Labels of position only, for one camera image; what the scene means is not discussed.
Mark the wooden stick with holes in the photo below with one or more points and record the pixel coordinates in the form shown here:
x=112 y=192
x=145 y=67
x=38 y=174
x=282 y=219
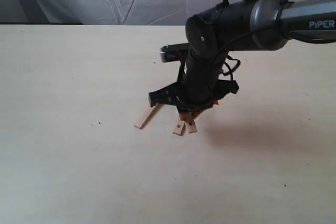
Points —
x=179 y=128
x=191 y=126

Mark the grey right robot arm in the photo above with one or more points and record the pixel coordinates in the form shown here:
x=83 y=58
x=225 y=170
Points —
x=258 y=25

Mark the plain wooden stick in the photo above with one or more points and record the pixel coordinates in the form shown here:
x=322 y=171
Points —
x=146 y=117

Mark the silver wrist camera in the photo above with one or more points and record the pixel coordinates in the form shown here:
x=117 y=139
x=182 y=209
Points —
x=174 y=52

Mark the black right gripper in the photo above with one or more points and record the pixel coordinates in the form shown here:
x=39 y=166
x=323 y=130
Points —
x=189 y=109

